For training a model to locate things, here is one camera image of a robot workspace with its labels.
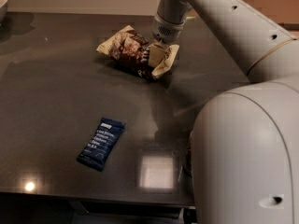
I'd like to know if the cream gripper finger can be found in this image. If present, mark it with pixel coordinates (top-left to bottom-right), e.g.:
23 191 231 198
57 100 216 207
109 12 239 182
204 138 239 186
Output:
148 42 167 67

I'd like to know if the brown and cream chip bag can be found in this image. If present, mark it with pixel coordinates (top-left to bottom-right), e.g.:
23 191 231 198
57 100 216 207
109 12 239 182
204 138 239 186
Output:
96 25 179 80

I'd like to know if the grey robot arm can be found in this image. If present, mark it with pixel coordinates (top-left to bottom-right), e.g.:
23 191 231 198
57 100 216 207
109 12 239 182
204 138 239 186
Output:
152 0 299 224

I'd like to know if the blue rxbar blueberry bar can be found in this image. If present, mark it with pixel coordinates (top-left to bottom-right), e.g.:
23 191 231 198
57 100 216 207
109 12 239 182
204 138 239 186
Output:
77 118 125 172

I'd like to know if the white green soda can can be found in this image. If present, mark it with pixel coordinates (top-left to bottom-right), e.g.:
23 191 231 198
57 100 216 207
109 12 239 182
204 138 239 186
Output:
183 133 192 175

